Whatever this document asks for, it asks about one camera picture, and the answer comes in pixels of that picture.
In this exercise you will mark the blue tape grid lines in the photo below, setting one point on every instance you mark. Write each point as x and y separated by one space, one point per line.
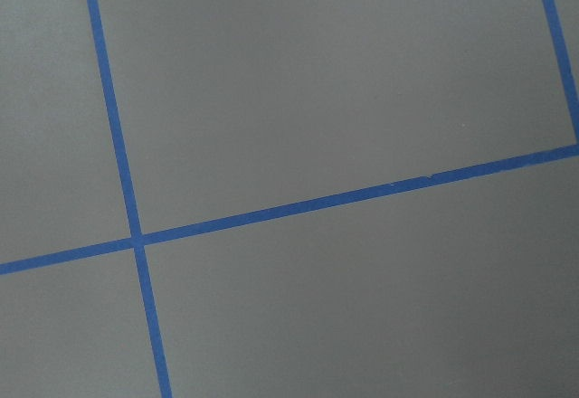
138 241

